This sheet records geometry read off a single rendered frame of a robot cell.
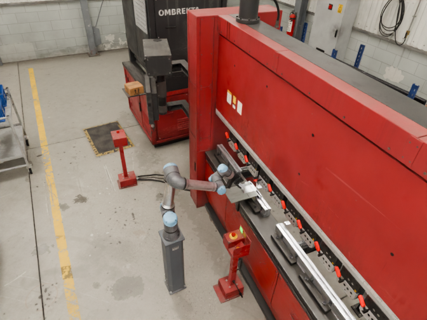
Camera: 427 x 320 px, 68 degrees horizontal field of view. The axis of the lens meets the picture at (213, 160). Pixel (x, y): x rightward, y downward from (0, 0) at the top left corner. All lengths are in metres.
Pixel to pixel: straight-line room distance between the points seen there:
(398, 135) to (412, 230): 0.43
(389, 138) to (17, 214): 4.10
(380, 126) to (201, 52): 1.86
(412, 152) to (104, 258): 3.12
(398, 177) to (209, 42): 2.01
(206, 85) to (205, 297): 2.07
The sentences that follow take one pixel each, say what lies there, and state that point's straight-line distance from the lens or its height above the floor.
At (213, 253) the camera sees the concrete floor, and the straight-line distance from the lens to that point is 3.70.
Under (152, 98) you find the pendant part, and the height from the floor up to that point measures 1.52.
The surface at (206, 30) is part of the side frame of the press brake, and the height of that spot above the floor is 2.18.
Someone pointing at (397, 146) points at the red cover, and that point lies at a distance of 1.59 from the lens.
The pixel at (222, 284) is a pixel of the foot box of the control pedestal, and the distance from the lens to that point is 3.35.
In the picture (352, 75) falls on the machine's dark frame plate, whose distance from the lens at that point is 1.99.
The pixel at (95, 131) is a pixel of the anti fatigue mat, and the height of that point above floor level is 0.01.
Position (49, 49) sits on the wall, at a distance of 9.23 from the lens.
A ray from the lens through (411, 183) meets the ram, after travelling 1.62.
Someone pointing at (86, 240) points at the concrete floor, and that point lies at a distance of 4.01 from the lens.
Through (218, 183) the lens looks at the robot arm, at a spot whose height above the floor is 1.27.
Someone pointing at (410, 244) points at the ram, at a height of 1.83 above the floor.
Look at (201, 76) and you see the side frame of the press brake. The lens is 3.12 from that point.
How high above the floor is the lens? 2.99
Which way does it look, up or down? 38 degrees down
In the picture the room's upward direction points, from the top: 2 degrees clockwise
